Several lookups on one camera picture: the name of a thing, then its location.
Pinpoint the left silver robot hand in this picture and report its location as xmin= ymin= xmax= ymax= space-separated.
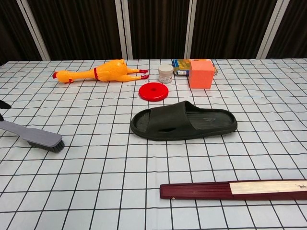
xmin=0 ymin=99 xmax=12 ymax=122

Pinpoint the black rubber slipper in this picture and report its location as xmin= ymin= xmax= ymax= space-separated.
xmin=130 ymin=100 xmax=238 ymax=141

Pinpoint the yellow rubber chicken toy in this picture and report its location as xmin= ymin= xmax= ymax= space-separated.
xmin=52 ymin=58 xmax=151 ymax=84

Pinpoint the white black-checked tablecloth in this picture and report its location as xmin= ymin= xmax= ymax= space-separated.
xmin=0 ymin=58 xmax=307 ymax=230

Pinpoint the red plastic disc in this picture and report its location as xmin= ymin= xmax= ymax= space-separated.
xmin=138 ymin=82 xmax=170 ymax=102

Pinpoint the small white jar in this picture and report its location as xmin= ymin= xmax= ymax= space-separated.
xmin=157 ymin=65 xmax=174 ymax=84

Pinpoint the printed snack packet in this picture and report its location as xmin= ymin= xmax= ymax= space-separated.
xmin=171 ymin=58 xmax=219 ymax=77

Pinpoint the orange foam cube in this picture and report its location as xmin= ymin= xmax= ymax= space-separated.
xmin=188 ymin=60 xmax=214 ymax=91

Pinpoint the dark red folded fan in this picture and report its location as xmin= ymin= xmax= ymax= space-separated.
xmin=159 ymin=179 xmax=307 ymax=201

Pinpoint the white partition frame post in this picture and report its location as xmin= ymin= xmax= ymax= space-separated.
xmin=114 ymin=0 xmax=134 ymax=60
xmin=184 ymin=0 xmax=200 ymax=59
xmin=257 ymin=0 xmax=284 ymax=59
xmin=16 ymin=0 xmax=51 ymax=60

